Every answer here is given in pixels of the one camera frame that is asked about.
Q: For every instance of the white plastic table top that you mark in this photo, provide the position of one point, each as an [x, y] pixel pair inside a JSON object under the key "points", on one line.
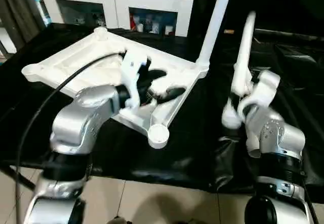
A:
{"points": [[83, 54]]}

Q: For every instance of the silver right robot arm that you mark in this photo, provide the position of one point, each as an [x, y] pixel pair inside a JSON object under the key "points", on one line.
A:
{"points": [[276, 132]]}

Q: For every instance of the white textured jar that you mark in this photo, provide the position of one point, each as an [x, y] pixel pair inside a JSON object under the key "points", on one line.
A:
{"points": [[155, 28]]}

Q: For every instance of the white cup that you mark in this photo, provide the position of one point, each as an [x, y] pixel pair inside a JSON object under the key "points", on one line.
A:
{"points": [[140, 27]]}

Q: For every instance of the red bottle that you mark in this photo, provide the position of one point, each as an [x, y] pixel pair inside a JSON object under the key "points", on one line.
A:
{"points": [[132, 21]]}

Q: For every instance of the black mat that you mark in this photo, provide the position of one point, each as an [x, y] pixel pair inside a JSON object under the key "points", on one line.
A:
{"points": [[164, 163]]}

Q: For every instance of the small tan label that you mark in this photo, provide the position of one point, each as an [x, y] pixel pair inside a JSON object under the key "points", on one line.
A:
{"points": [[229, 31]]}

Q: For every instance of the blue patterned strip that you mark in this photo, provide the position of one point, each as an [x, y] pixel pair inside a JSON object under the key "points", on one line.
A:
{"points": [[45, 8]]}

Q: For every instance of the dark metal rod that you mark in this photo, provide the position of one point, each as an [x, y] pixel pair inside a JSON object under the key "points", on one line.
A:
{"points": [[291, 37]]}

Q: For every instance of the black backdrop cloth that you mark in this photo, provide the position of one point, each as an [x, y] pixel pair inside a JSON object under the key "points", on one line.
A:
{"points": [[278, 3]]}

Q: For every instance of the grey curtain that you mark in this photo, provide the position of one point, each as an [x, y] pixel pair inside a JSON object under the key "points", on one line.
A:
{"points": [[20, 13]]}

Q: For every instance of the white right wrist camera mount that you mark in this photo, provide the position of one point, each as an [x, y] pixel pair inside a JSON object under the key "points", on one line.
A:
{"points": [[264, 87]]}

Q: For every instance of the black table frame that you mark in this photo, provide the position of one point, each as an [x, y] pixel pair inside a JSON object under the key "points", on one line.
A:
{"points": [[22, 178]]}

